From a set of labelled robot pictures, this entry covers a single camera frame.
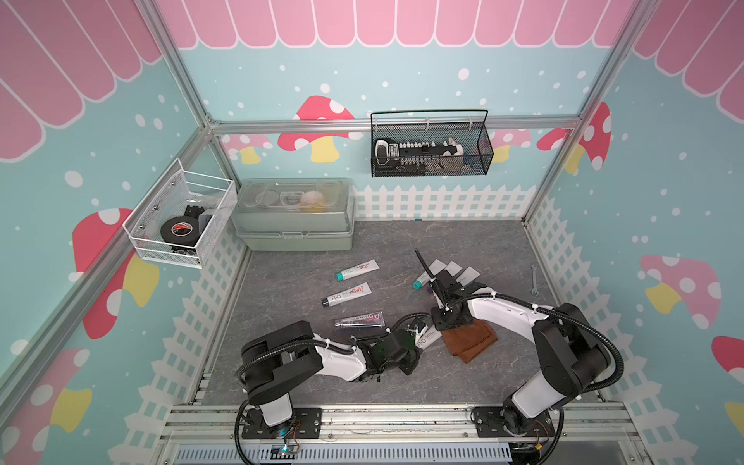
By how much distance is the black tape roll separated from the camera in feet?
2.27

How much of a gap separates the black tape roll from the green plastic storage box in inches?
10.8

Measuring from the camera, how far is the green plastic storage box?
1.01 m
